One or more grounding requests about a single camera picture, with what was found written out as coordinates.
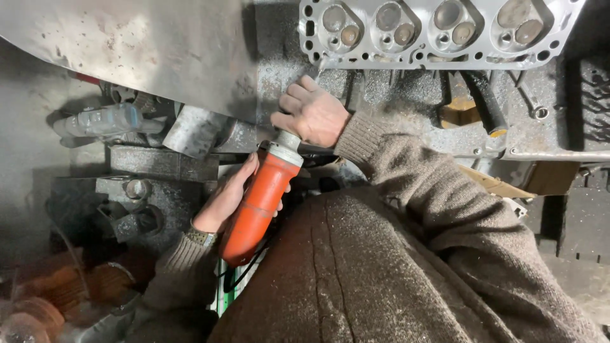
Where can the grey metal machine base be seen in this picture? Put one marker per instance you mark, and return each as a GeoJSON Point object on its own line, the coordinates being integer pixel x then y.
{"type": "Point", "coordinates": [143, 200]}

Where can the person's left hand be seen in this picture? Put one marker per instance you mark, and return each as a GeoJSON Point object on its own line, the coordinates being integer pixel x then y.
{"type": "Point", "coordinates": [224, 197]}

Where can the metal wristwatch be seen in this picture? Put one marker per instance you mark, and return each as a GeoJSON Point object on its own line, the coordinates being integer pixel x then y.
{"type": "Point", "coordinates": [202, 236]}

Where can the steel wrench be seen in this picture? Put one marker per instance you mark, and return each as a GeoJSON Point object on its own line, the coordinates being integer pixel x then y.
{"type": "Point", "coordinates": [529, 97]}

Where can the person's right hand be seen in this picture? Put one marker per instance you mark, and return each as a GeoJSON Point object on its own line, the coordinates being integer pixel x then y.
{"type": "Point", "coordinates": [314, 116]}

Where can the large grey sheet metal panel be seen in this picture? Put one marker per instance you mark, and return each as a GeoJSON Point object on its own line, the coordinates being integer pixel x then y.
{"type": "Point", "coordinates": [138, 47]}

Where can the person's brown sweater body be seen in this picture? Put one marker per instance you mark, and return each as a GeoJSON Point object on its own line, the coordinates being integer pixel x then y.
{"type": "Point", "coordinates": [362, 271]}

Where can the cardboard piece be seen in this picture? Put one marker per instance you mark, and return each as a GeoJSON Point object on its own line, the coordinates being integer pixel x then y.
{"type": "Point", "coordinates": [495, 183]}

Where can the rusty orange round parts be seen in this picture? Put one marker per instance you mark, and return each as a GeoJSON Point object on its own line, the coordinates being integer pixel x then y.
{"type": "Point", "coordinates": [57, 295]}

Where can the orange angle grinder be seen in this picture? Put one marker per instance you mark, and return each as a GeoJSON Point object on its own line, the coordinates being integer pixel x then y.
{"type": "Point", "coordinates": [261, 200]}

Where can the aluminium cylinder head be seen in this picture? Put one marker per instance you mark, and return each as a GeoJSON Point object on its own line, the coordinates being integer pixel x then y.
{"type": "Point", "coordinates": [433, 31]}

